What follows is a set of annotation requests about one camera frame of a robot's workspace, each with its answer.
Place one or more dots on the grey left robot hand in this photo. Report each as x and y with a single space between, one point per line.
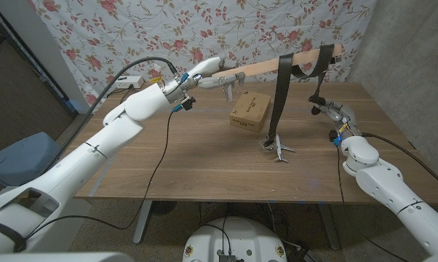
204 71

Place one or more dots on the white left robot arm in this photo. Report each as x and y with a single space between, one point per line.
95 149

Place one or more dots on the brown cardboard package box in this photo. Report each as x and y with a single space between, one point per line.
250 109

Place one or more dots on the white table leg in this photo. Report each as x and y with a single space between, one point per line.
142 222

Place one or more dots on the white power strip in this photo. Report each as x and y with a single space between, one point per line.
128 82

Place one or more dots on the white toy airplane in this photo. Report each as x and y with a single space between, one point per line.
279 149

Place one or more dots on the grey table leg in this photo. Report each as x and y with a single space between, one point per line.
330 229

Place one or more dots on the floral backdrop cloth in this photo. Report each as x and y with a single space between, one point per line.
204 29

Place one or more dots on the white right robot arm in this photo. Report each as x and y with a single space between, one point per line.
386 185

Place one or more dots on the dark brown leather belt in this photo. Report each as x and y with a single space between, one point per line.
281 91

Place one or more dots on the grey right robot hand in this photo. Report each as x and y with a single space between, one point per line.
341 114

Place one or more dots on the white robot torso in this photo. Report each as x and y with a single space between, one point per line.
237 236

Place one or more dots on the wooden hanger with metal clips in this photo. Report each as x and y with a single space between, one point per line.
262 65

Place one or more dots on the white door frame post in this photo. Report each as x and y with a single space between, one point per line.
40 43

